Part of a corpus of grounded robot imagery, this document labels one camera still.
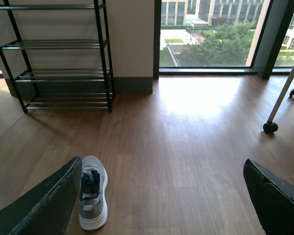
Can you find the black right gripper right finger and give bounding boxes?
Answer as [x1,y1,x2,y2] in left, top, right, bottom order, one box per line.
[243,159,294,235]

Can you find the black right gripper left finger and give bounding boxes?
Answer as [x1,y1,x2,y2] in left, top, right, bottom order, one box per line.
[0,156,82,235]

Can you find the grey sneaker navy lining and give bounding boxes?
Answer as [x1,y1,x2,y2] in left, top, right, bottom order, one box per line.
[79,155,108,231]

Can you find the black metal shoe rack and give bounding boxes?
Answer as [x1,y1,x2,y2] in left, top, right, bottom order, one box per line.
[0,0,115,113]

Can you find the grey chair leg with caster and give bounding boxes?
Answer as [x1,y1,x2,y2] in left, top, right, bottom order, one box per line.
[263,66,294,134]

